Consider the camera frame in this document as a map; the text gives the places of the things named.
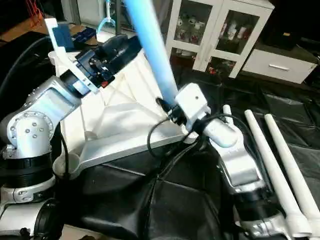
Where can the black work mat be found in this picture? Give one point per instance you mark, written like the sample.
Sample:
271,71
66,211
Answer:
125,200

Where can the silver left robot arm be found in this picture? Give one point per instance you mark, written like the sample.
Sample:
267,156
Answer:
30,130

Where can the flat brown cardboard sheet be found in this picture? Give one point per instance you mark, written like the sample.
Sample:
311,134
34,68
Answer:
15,30

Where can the brown cardboard box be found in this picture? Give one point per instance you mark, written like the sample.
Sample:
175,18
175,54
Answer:
82,36

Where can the white plastic table leg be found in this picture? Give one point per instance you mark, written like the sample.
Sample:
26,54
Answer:
274,170
227,112
291,165
154,55

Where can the white glass-door cabinet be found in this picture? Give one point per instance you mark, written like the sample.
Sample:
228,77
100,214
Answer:
216,30

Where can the white plastic table top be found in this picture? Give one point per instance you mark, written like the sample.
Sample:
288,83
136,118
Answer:
125,120

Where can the blue plastic tool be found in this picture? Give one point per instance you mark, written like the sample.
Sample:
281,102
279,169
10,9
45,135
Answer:
106,22

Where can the white drawer unit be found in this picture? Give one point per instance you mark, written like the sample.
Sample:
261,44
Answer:
277,65

